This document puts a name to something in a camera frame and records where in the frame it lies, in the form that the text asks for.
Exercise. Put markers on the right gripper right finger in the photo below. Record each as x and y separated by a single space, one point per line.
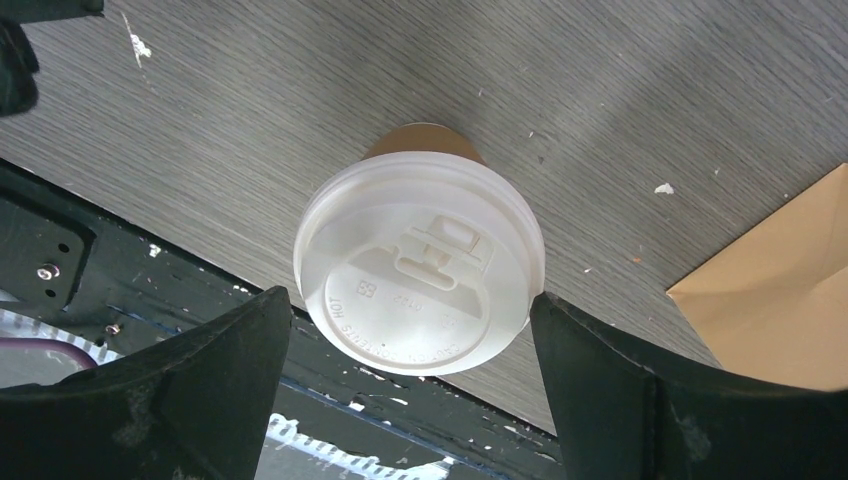
625 408

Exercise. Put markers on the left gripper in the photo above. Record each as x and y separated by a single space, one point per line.
19 64

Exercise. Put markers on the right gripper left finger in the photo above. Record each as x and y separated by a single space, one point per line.
195 406

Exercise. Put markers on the white plastic cup lid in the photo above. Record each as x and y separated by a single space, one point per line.
419 263

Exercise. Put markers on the brown paper coffee cup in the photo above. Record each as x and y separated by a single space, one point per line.
425 137

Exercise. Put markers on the brown paper bag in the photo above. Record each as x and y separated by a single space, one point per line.
772 305

